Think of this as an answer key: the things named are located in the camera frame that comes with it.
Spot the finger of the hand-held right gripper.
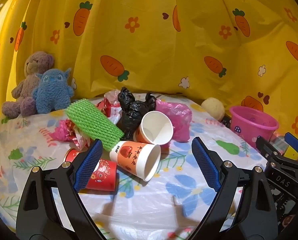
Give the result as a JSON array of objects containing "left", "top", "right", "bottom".
[
  {"left": 284, "top": 132, "right": 298, "bottom": 162},
  {"left": 255, "top": 136, "right": 281, "bottom": 167}
]

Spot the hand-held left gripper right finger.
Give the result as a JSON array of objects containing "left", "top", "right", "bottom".
[{"left": 189, "top": 137, "right": 281, "bottom": 240}]

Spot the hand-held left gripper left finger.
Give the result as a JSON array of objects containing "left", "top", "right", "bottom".
[{"left": 15, "top": 138, "right": 107, "bottom": 240}]

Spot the red paper cup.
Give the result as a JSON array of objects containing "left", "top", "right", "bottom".
[{"left": 64, "top": 148, "right": 118, "bottom": 192}]

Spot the red print plastic wrapper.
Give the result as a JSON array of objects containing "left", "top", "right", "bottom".
[{"left": 69, "top": 126, "right": 90, "bottom": 152}]

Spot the pink plastic bucket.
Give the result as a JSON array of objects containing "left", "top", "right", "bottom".
[{"left": 229, "top": 106, "right": 279, "bottom": 150}]

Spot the green foam net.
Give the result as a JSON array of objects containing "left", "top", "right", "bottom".
[{"left": 66, "top": 99, "right": 124, "bottom": 152}]

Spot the pink plastic bag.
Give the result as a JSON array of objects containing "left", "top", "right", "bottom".
[
  {"left": 49, "top": 119, "right": 77, "bottom": 143},
  {"left": 155, "top": 99, "right": 193, "bottom": 148}
]

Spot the orange print paper cup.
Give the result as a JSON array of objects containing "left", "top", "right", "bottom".
[
  {"left": 134, "top": 111, "right": 174, "bottom": 145},
  {"left": 109, "top": 141, "right": 162, "bottom": 182}
]

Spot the black plastic bag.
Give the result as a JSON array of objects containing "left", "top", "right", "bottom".
[
  {"left": 117, "top": 87, "right": 145, "bottom": 140},
  {"left": 139, "top": 92, "right": 157, "bottom": 117}
]

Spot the red print plastic bag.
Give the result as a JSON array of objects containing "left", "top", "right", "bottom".
[{"left": 95, "top": 91, "right": 122, "bottom": 118}]

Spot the yellow tissue pack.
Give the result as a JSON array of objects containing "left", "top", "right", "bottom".
[{"left": 285, "top": 146, "right": 298, "bottom": 161}]

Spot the striped tissue pack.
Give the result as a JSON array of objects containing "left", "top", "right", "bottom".
[{"left": 271, "top": 137, "right": 287, "bottom": 153}]

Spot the black box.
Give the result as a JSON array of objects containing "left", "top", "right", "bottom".
[{"left": 220, "top": 116, "right": 232, "bottom": 130}]

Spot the cream plush ball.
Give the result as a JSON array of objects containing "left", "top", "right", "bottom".
[{"left": 201, "top": 97, "right": 225, "bottom": 120}]

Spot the floral plastic tablecloth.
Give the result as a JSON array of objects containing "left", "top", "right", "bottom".
[{"left": 0, "top": 91, "right": 272, "bottom": 240}]

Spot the blue plush monster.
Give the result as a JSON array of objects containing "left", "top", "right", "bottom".
[{"left": 33, "top": 67, "right": 75, "bottom": 114}]

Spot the brown teddy bear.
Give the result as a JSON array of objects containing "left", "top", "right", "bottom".
[{"left": 2, "top": 51, "right": 55, "bottom": 119}]

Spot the yellow carrot print curtain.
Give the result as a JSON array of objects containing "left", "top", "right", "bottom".
[{"left": 0, "top": 0, "right": 298, "bottom": 142}]

